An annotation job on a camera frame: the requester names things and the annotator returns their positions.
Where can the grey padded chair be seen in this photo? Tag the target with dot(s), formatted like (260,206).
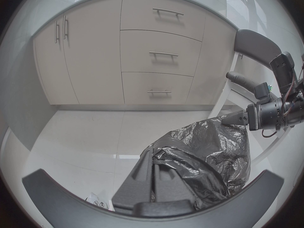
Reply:
(251,41)

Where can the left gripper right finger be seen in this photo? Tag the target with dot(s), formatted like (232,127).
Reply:
(168,186)

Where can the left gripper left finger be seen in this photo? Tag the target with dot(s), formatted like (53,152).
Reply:
(137,184)

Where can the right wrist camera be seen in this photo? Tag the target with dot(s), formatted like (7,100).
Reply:
(261,91)

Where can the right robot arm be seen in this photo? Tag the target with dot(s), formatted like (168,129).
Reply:
(285,72)

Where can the white printed wrapper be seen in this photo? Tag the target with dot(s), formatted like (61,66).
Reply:
(97,199)

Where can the black plastic bag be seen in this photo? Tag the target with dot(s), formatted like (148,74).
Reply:
(213,146)

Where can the beige cabinet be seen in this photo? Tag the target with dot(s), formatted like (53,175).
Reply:
(95,56)

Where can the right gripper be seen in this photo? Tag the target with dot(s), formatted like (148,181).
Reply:
(266,115)

